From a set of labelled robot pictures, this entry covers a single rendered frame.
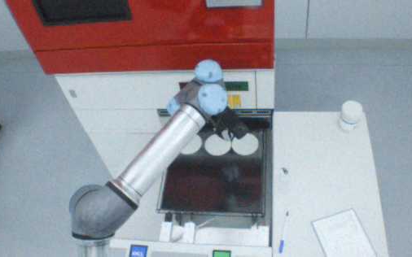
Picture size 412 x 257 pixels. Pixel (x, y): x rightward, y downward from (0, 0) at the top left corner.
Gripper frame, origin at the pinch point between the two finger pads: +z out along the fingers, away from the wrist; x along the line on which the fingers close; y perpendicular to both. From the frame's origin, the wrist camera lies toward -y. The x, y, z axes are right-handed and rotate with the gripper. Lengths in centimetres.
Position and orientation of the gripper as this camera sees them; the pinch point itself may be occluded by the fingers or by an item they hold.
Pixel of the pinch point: (230, 138)
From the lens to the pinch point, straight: 138.6
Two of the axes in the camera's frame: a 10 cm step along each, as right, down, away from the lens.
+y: -6.9, -4.9, 5.2
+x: -6.9, 6.5, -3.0
